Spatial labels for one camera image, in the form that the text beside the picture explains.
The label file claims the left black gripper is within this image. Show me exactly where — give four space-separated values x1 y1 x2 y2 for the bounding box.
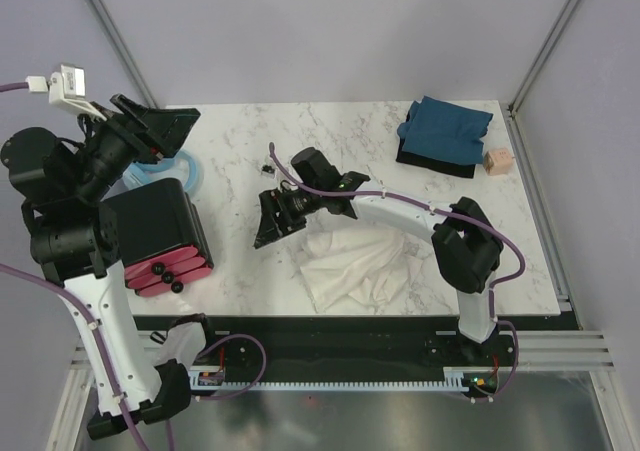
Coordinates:
73 90 199 197

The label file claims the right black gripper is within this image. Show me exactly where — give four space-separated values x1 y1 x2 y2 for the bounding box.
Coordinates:
254 185 322 250

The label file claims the white t shirt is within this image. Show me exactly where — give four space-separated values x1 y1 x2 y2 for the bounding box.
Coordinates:
297 226 422 312

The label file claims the black pink drawer box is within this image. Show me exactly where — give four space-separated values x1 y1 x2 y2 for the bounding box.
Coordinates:
105 178 214 298

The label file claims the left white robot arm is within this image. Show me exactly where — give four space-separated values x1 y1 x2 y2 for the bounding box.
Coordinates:
1 94 220 440

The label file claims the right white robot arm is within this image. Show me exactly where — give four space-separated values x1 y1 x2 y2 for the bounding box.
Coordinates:
254 147 504 365

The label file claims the folded teal t shirt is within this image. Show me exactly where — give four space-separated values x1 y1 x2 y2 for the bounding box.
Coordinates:
397 96 493 166

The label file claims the small pink cube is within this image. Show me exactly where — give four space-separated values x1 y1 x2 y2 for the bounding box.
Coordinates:
483 147 514 176

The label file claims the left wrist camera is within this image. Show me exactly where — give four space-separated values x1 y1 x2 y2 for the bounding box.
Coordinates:
24 64 106 121

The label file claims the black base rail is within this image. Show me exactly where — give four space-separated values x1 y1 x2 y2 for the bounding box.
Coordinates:
193 312 578 397

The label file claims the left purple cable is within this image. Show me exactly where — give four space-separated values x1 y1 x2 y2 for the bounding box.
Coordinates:
0 80 176 451

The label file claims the purple cable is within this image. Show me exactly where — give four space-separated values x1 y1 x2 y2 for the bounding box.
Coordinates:
0 80 176 451
268 141 526 402

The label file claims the white slotted cable duct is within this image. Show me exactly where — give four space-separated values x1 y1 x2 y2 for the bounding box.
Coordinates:
188 366 469 393

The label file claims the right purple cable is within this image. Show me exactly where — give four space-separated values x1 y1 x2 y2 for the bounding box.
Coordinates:
268 141 526 402

